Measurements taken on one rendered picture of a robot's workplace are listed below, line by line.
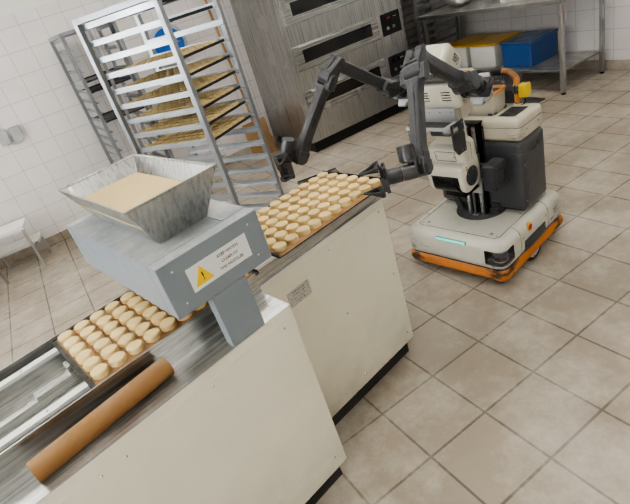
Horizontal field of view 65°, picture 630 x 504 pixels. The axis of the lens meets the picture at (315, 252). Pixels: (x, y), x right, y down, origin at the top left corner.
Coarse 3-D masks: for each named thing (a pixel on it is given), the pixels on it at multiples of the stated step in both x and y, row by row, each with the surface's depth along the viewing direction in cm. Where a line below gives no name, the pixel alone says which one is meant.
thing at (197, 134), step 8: (224, 120) 310; (232, 120) 307; (240, 120) 304; (216, 128) 296; (224, 128) 291; (168, 136) 315; (176, 136) 311; (184, 136) 302; (192, 136) 296; (200, 136) 292; (216, 136) 287; (152, 144) 308; (160, 144) 302
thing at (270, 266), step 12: (360, 204) 199; (348, 216) 195; (324, 228) 188; (312, 240) 185; (300, 252) 182; (264, 264) 172; (276, 264) 176; (264, 276) 173; (84, 384) 140; (72, 396) 136; (48, 408) 135; (60, 408) 135; (36, 420) 132; (12, 432) 130; (24, 432) 130; (0, 444) 127; (12, 444) 128
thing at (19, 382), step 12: (36, 360) 158; (48, 360) 158; (60, 360) 161; (24, 372) 154; (36, 372) 157; (48, 372) 159; (0, 384) 152; (12, 384) 153; (24, 384) 155; (0, 396) 151; (12, 396) 153
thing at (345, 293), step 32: (352, 224) 196; (384, 224) 209; (320, 256) 188; (352, 256) 200; (384, 256) 213; (288, 288) 180; (320, 288) 191; (352, 288) 204; (384, 288) 218; (320, 320) 195; (352, 320) 208; (384, 320) 222; (320, 352) 198; (352, 352) 212; (384, 352) 227; (320, 384) 202; (352, 384) 216
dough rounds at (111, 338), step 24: (96, 312) 169; (120, 312) 165; (144, 312) 160; (192, 312) 156; (72, 336) 162; (96, 336) 156; (120, 336) 153; (144, 336) 148; (96, 360) 144; (120, 360) 141; (96, 384) 138
